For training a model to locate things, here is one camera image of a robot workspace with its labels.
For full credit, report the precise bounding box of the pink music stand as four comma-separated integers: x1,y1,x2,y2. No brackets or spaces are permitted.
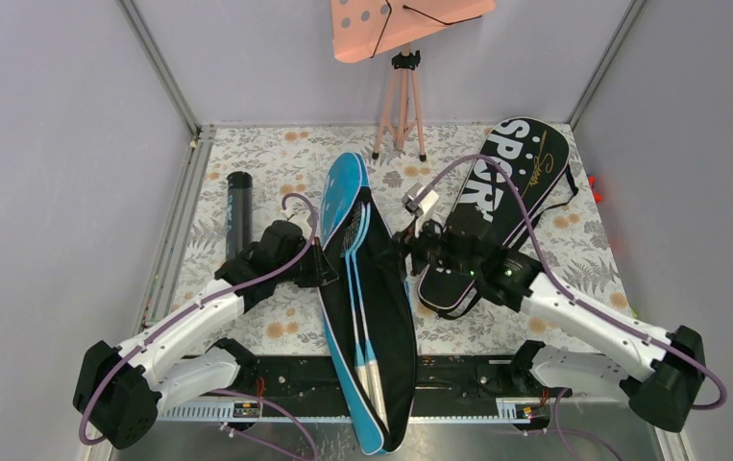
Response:
329,0,497,161

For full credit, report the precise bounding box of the blue racket white grip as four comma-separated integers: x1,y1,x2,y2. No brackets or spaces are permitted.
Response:
352,202,388,428

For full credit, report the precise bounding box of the black sport racket bag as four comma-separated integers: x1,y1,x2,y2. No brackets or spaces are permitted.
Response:
418,117,578,320

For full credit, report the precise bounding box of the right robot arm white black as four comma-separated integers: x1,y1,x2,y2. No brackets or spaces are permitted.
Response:
393,221,706,432

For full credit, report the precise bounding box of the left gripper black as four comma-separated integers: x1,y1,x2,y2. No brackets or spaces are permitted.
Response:
275,236,338,288

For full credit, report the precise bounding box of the black shuttlecock tube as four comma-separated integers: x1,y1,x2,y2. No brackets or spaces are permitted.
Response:
225,171,253,260

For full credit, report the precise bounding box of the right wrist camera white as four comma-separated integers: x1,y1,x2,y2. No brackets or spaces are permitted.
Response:
402,182,439,220

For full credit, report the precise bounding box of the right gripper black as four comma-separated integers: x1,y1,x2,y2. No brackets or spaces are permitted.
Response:
371,209,477,283

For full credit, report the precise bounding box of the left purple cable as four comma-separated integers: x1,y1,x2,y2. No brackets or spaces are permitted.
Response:
78,192,322,461

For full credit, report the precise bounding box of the purple cable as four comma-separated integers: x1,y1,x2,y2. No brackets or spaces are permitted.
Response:
413,154,729,461
78,192,322,461

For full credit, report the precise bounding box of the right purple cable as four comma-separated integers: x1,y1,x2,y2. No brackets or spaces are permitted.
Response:
413,154,729,461

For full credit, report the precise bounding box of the blue racket bag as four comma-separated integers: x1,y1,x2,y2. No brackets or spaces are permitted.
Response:
318,152,418,455

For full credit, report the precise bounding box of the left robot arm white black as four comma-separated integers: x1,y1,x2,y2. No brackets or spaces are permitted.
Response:
72,220,338,449

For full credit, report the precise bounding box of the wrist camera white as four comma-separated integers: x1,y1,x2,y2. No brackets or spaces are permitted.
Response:
402,182,439,220
282,209,315,236

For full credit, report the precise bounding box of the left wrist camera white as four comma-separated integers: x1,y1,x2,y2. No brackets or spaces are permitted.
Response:
282,209,315,236

